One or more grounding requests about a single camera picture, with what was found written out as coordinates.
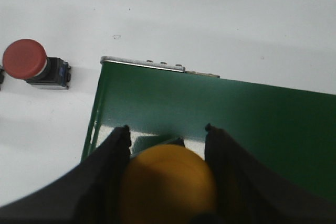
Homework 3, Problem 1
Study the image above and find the metal conveyor end plate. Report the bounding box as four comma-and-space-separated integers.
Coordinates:
100, 56, 220, 78

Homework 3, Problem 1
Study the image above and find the green conveyor belt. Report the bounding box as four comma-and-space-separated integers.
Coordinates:
82, 59, 335, 202

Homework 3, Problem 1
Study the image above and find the red mushroom push button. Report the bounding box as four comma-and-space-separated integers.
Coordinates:
2, 39, 71, 90

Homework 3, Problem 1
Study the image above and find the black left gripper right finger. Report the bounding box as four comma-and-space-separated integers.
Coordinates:
205, 124, 335, 223

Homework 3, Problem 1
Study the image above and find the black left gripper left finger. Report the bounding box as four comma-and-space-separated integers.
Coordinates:
1, 125, 131, 223

